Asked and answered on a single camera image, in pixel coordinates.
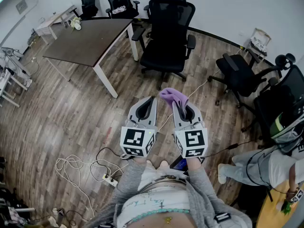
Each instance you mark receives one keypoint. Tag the dark wooden table white legs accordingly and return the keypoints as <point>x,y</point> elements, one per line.
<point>90,39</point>

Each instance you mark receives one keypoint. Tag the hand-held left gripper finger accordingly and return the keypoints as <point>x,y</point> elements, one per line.
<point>153,117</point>
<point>133,113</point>

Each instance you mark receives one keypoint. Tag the purple wiping cloth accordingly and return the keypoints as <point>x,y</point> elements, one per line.
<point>171,94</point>

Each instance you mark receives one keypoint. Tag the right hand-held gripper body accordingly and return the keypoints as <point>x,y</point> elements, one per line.
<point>194,139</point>

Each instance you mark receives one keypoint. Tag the yellow wooden table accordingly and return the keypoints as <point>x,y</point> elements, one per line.
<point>273,210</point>

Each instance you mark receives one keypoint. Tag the white metal rack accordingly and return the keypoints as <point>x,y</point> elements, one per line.
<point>14,60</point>

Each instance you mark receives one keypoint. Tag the white power strip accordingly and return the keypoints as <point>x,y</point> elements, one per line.
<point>109,180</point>

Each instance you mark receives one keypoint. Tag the pink and white cloth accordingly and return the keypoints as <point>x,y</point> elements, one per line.
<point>118,9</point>

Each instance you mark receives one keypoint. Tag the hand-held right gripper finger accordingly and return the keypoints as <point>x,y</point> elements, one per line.
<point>197,116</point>
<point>177,120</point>

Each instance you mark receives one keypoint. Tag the pale wooden desk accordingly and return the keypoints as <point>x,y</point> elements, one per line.
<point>54,19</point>

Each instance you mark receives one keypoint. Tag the white vase with flowers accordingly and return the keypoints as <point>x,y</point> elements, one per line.
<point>77,26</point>

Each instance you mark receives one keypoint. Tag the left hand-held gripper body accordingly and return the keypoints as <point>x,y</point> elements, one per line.
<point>133,139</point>

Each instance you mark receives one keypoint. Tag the person's left forearm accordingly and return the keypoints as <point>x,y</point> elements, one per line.
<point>129,174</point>

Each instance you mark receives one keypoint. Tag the grey wall sign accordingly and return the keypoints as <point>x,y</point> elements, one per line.
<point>21,6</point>

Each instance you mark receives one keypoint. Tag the person's right forearm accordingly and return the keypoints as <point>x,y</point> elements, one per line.
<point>199,174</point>

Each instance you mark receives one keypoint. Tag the person's own body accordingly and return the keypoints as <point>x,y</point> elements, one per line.
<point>154,198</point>

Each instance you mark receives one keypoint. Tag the white stool patterned cushion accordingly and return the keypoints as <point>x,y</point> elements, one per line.
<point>259,43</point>

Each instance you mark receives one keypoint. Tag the dark equipment pile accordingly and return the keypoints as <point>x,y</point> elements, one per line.
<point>9,198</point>

